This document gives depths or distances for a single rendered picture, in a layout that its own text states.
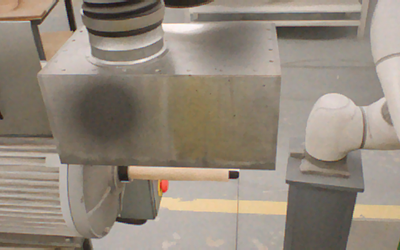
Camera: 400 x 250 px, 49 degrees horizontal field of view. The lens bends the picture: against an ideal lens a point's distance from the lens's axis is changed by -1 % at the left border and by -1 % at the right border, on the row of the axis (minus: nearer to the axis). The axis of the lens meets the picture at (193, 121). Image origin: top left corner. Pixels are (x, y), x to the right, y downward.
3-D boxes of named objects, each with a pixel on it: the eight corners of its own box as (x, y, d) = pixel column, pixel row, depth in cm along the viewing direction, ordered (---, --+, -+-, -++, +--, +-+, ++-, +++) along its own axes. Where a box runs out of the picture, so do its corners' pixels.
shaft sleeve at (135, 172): (132, 181, 82) (128, 174, 80) (134, 165, 84) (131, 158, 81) (228, 184, 80) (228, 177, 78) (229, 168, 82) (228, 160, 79)
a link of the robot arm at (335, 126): (301, 136, 173) (307, 86, 161) (349, 136, 171) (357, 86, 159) (307, 161, 159) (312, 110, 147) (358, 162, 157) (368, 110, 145)
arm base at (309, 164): (291, 143, 178) (292, 132, 175) (348, 149, 173) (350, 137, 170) (288, 172, 164) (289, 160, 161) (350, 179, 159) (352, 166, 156)
